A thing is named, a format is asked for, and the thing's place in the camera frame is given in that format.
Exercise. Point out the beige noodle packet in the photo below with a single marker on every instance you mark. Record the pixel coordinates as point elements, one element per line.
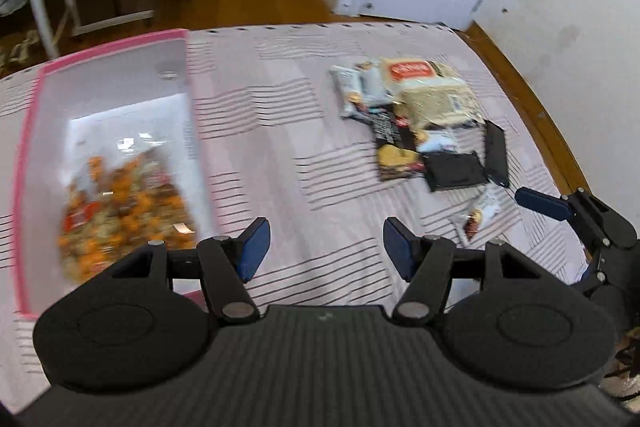
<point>435,97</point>

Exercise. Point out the black square snack packet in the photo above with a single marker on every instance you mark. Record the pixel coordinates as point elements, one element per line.
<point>455,171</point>

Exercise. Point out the wooden bed frame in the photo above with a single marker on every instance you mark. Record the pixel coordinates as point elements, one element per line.
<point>530,92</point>

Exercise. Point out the striped pink bedsheet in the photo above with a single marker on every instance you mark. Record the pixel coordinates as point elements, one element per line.
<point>280,117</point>

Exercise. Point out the silver snack packet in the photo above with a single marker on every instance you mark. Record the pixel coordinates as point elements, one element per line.
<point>375,84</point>
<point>346,92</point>

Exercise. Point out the white and brown snack packet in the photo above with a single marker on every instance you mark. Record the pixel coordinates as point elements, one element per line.
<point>479,217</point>

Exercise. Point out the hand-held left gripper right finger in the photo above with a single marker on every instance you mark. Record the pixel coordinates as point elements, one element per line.
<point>400,248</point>

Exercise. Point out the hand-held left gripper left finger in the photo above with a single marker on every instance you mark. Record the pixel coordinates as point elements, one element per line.
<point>252,251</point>

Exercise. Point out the orange snack mix bag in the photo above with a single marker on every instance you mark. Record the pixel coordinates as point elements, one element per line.
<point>125,207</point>

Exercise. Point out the black cookie picture packet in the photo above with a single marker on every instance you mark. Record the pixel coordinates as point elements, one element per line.
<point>395,142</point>

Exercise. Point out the black long bar packet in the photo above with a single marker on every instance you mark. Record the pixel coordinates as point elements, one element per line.
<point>496,154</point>

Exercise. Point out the pink-rimmed clear plastic bin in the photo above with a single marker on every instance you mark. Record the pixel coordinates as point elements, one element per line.
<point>125,72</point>

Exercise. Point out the small white snack packet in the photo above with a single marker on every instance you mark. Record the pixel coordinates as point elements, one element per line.
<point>440,141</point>

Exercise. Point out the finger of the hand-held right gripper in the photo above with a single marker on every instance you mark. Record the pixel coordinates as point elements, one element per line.
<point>542,203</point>

